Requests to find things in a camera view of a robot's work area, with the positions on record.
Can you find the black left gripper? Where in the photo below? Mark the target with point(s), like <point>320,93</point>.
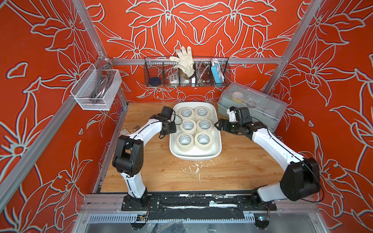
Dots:
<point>173,129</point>

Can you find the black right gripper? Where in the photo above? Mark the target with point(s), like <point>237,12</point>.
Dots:
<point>221,121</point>

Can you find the beige masking tape roll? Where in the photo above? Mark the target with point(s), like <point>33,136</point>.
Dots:
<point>203,141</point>
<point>204,125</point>
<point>189,126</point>
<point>185,142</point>
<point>201,112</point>
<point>186,113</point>

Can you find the white plastic storage tray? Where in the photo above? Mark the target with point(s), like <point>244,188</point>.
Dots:
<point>196,154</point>

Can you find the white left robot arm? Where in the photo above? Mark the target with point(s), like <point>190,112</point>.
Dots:
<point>128,157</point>

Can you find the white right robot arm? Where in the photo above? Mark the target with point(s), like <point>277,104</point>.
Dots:
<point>301,176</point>

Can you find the translucent lidded storage box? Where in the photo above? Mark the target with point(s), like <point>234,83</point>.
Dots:
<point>263,107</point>

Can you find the blue white box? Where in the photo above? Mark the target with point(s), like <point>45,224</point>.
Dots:
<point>216,72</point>

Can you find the small clear plastic packet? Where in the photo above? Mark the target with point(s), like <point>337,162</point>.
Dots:
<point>124,132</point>

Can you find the dark blue round object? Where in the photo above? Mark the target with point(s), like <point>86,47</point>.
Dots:
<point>155,81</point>

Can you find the white power adapter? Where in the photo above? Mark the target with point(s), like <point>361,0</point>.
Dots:
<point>174,78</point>

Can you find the white work glove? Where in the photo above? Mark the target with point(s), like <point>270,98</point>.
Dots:
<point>184,61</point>

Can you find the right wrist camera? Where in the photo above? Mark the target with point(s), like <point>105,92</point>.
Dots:
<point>232,114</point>

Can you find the black wire wall basket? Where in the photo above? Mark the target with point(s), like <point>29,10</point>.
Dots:
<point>206,72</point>

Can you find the white mesh wall basket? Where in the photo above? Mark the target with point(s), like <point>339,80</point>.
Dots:
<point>97,89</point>

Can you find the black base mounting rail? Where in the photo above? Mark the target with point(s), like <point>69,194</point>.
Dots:
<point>236,200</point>

